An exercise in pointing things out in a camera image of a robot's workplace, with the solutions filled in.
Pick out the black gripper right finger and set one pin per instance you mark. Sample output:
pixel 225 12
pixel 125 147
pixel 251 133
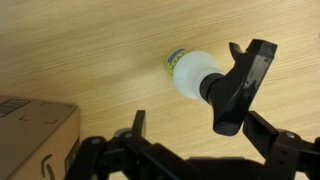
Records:
pixel 286 156

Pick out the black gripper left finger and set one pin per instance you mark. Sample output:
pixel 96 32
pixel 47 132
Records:
pixel 140 156

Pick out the brown cardboard box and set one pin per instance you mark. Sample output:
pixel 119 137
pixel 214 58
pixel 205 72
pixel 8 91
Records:
pixel 30 133

